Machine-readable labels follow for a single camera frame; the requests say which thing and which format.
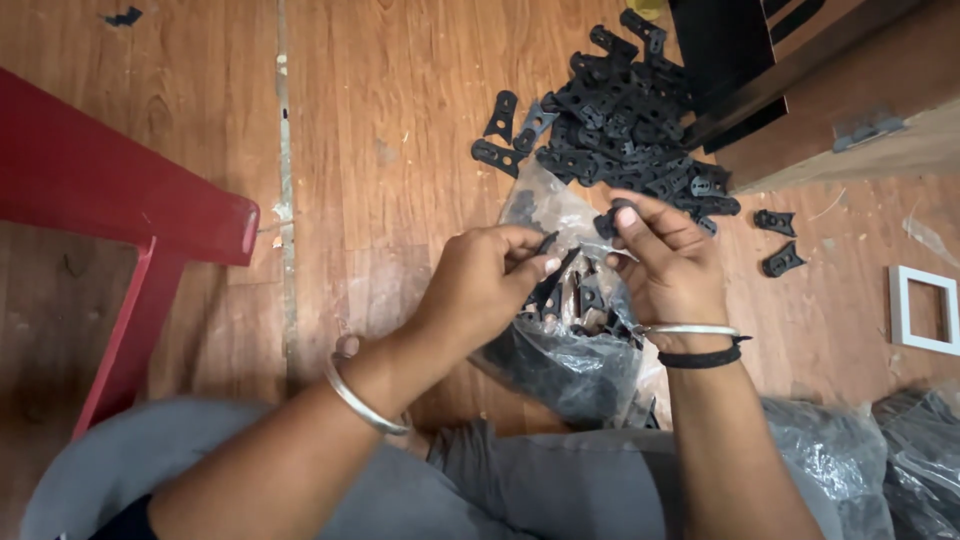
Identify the person's right hand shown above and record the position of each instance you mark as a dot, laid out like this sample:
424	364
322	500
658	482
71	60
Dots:
675	277

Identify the person's left hand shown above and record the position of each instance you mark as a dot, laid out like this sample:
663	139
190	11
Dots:
465	292

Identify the small black plastic bracket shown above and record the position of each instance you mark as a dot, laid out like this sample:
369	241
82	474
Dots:
606	223

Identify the long black plastic bracket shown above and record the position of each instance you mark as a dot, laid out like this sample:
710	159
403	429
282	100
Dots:
561	271

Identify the thin silver bangle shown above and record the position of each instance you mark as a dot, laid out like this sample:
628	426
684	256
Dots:
690	328

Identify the black wrist band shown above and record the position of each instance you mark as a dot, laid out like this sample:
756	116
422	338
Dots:
701	358

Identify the clear plastic bag of brackets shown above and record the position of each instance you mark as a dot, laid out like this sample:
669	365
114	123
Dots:
570	367

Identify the wide silver bangle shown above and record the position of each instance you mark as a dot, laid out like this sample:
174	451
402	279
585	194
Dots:
360	405

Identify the heap of black plastic brackets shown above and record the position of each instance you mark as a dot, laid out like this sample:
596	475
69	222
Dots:
630	127

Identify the person's grey trousers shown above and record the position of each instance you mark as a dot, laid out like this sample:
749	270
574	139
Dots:
525	487

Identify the black flat panel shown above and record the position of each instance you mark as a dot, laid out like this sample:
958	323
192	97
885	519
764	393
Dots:
720	52

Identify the grey metal hinge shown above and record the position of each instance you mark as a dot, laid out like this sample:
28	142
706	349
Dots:
866	129

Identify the grey plastic bag of parts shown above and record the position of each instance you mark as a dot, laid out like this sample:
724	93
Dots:
926	457
832	465

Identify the brown wooden cabinet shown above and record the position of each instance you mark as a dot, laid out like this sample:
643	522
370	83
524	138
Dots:
847	97

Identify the clear plastic scrap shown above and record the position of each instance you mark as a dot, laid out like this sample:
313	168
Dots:
930	240

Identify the yellow object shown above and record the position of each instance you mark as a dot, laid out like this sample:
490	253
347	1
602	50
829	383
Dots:
645	7

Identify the red plastic stool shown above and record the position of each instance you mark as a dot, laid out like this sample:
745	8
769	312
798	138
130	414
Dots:
97	195

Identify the black scrap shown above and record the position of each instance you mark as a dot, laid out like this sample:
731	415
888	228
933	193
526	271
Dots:
122	16

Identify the white square frame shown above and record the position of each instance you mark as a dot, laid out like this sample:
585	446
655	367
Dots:
900	307

